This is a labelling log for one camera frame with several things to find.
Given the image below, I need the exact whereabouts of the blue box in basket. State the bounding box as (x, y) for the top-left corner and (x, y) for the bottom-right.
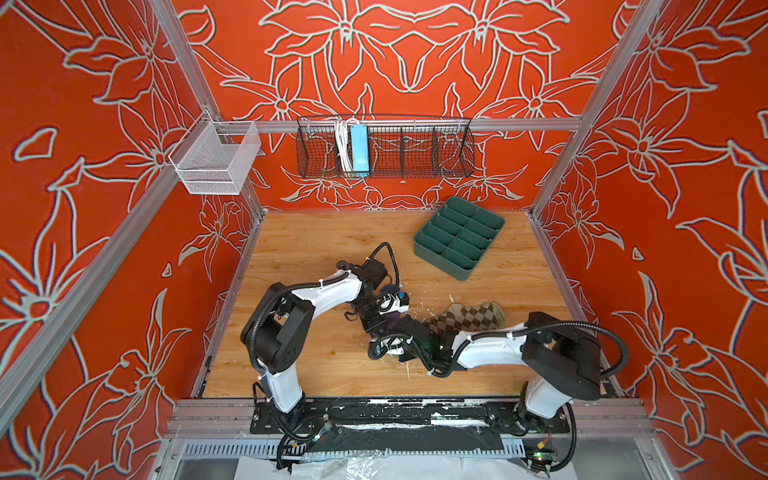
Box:
(350, 123), (370, 177)

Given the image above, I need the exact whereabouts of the black wire wall basket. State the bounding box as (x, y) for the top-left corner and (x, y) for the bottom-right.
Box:
(296, 114), (476, 180)

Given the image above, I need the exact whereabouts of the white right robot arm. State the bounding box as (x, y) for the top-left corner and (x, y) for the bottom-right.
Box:
(368, 312), (602, 420)

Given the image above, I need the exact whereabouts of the clear plastic wall bin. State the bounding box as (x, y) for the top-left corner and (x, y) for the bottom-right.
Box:
(168, 110), (261, 196)

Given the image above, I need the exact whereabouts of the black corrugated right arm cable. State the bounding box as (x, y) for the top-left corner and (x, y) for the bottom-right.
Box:
(479, 321), (630, 380)

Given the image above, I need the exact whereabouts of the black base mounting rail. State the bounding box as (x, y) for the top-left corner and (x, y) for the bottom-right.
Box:
(284, 397), (571, 460)

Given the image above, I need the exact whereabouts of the green divided organizer tray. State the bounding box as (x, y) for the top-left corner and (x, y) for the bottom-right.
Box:
(414, 196), (506, 281)

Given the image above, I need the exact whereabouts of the purple sock with yellow cuff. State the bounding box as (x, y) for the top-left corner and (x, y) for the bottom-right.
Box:
(380, 312), (408, 334)

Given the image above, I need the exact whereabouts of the white cable bundle in basket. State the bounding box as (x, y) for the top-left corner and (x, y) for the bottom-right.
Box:
(333, 118), (353, 175)

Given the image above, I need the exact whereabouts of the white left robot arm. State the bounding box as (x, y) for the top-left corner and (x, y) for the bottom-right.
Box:
(240, 259), (410, 414)

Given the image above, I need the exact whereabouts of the brown argyle sock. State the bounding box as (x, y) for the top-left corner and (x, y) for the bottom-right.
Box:
(424, 302), (506, 335)

